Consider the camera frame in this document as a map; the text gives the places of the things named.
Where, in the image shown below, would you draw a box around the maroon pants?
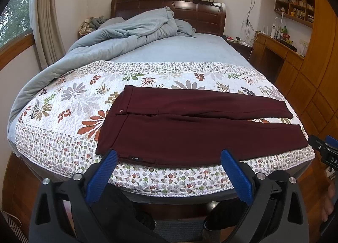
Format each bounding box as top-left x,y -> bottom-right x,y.
96,85 -> 308,167

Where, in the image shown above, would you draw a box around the person's right hand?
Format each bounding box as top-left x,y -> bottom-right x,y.
321,183 -> 335,222

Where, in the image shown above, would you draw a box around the floral white quilted bedspread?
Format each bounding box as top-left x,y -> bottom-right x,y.
14,61 -> 315,198

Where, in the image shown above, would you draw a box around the wooden desk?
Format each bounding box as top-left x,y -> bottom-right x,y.
249,33 -> 304,96

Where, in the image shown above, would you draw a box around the light blue comforter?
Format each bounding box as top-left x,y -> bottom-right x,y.
7,6 -> 197,143

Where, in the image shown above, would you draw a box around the dark bedside nightstand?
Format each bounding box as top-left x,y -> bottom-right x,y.
222,36 -> 253,61

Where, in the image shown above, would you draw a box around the light blue bed sheet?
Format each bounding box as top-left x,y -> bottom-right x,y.
113,33 -> 252,68

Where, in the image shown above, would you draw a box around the grey pillow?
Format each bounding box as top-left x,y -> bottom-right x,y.
98,17 -> 125,29

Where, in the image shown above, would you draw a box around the beige side window curtain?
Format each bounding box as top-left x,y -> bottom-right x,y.
29,0 -> 65,70

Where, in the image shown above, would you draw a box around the dark wooden headboard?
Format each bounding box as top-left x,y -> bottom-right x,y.
110,0 -> 226,36

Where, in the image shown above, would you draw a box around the window with wooden frame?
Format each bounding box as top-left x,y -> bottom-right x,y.
1,0 -> 35,69

